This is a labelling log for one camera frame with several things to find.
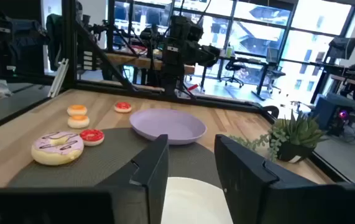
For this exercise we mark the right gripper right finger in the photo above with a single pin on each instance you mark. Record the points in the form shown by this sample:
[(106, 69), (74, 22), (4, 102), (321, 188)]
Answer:
[(236, 180)]

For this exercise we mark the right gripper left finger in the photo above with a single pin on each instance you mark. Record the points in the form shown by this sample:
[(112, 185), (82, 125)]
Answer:
[(152, 186)]

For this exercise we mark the small red iced donut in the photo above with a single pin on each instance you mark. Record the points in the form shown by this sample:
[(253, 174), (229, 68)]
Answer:
[(99, 139), (119, 109)]

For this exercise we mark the small orange glazed donut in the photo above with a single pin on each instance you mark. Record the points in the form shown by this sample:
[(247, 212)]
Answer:
[(73, 124)]

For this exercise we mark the large donut purple icing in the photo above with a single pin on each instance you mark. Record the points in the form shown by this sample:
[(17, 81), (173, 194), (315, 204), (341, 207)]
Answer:
[(49, 155)]

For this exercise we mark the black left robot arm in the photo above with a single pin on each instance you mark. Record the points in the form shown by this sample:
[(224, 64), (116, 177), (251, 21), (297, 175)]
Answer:
[(177, 56)]

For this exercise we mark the white round plate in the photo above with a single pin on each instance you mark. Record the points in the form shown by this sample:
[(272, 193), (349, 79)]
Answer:
[(192, 202)]

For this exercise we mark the grey round woven placemat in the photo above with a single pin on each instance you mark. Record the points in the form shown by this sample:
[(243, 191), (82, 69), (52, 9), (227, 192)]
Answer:
[(108, 161)]

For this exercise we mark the purple round plate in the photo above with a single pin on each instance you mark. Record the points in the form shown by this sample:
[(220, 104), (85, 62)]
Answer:
[(168, 124)]

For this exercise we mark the green succulent in black pot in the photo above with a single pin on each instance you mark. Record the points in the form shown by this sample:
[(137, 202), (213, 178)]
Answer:
[(295, 133)]

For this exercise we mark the black office desk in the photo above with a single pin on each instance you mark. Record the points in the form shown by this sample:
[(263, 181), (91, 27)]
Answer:
[(260, 84)]

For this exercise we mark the black office chair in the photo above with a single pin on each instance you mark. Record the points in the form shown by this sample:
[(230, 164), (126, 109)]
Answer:
[(234, 67), (275, 74)]

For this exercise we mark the computer tower with pink light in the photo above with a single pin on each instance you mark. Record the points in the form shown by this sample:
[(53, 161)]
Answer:
[(326, 112)]

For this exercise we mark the wooden workbench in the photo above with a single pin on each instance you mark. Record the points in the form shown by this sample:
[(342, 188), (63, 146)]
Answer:
[(140, 62)]

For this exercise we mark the green bottle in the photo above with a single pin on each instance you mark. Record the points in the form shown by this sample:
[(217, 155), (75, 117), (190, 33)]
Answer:
[(229, 52)]

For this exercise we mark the white aluminium bars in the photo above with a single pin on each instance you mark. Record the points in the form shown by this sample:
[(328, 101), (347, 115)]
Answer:
[(58, 77)]

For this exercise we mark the light wooden desk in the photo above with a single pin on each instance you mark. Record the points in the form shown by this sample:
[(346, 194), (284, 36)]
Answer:
[(351, 81)]

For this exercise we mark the black computer monitor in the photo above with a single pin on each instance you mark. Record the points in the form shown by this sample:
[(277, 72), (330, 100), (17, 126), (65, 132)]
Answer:
[(343, 48)]

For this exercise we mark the dark hanging jacket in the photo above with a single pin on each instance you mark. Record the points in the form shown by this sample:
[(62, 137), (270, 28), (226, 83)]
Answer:
[(54, 37)]

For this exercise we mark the black storage rack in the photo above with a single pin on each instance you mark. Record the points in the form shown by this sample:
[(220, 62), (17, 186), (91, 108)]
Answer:
[(25, 46)]

